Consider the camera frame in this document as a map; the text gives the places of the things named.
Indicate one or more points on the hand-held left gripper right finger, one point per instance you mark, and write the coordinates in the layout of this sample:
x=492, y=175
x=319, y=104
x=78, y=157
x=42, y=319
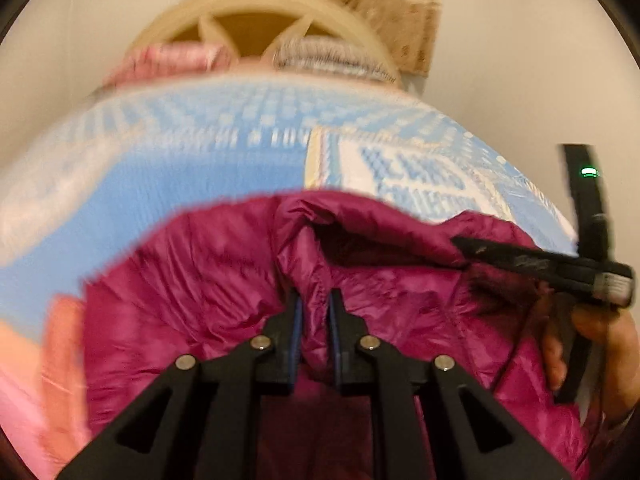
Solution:
x=336, y=345

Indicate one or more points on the pink floral folded quilt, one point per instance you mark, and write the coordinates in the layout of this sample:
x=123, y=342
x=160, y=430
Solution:
x=165, y=62

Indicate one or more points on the narrow beige floral curtain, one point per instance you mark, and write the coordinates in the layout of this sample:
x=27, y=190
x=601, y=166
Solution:
x=400, y=10

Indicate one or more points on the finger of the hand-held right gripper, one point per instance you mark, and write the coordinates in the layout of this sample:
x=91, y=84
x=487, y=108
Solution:
x=560, y=282
x=515, y=255

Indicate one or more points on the magenta puffer jacket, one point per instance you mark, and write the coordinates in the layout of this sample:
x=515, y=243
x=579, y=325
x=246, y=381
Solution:
x=200, y=270

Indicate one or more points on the pink and blue printed blanket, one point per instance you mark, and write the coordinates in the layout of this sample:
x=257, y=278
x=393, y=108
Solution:
x=175, y=170

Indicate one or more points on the striped pillow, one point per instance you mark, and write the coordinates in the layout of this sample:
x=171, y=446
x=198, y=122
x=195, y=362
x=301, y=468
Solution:
x=330, y=55

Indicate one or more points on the person's right hand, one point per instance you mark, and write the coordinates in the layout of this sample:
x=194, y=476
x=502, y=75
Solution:
x=617, y=355

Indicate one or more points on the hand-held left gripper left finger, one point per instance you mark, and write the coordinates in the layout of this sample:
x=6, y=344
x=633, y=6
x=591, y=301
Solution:
x=295, y=340

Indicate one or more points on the cream wooden headboard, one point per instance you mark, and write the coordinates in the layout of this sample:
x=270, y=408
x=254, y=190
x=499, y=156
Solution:
x=250, y=20

